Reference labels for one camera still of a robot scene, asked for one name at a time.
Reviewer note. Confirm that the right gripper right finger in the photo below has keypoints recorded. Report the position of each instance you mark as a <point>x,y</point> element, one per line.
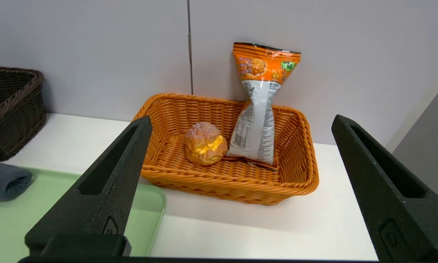
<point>397,212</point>

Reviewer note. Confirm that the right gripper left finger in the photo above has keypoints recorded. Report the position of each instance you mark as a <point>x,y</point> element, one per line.
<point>98,204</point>

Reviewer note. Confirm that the dark grey cloth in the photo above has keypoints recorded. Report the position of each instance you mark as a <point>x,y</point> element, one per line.
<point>3,179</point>

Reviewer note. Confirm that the cream puff bread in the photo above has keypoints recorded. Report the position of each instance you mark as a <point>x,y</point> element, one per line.
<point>206,144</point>

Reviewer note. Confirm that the orange snack bag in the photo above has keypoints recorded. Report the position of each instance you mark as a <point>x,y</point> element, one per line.
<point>257,120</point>

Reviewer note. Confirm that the dark brown wicker basket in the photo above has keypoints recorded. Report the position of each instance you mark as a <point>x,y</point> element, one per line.
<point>10,109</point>

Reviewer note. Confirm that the orange wicker basket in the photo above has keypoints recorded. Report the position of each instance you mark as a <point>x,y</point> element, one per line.
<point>233,182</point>

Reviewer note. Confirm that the light green plastic tray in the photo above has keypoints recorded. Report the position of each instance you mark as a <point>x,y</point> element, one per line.
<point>21,219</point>

